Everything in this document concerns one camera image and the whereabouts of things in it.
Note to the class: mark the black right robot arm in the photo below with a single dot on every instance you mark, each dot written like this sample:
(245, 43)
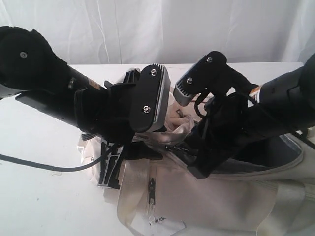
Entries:
(289, 101)

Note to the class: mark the cream fabric duffel bag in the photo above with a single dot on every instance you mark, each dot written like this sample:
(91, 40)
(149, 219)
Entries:
(269, 199)

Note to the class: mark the white backdrop curtain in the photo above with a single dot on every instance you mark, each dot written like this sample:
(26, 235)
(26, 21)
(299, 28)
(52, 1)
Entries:
(168, 31)

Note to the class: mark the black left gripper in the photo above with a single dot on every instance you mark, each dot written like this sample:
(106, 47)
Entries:
(105, 112)

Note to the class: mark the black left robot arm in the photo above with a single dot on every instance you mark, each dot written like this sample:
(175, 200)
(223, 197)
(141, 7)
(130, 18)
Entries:
(32, 73)

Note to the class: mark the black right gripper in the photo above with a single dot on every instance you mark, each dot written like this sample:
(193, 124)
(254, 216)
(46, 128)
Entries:
(226, 132)

